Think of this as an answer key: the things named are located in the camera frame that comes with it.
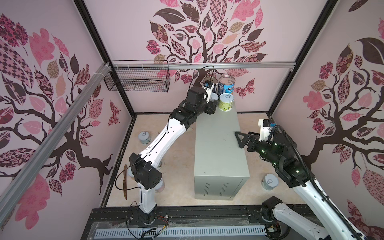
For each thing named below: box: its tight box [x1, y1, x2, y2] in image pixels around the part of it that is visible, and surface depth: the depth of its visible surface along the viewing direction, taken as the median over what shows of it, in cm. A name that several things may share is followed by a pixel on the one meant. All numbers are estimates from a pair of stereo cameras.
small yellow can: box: [209, 92, 219, 102], surface depth 74 cm
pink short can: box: [154, 178, 166, 193], surface depth 81 cm
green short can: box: [218, 93, 235, 112], surface depth 74 cm
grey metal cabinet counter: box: [194, 102, 250, 201], surface depth 61 cm
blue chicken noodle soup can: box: [218, 75, 236, 96], surface depth 75 cm
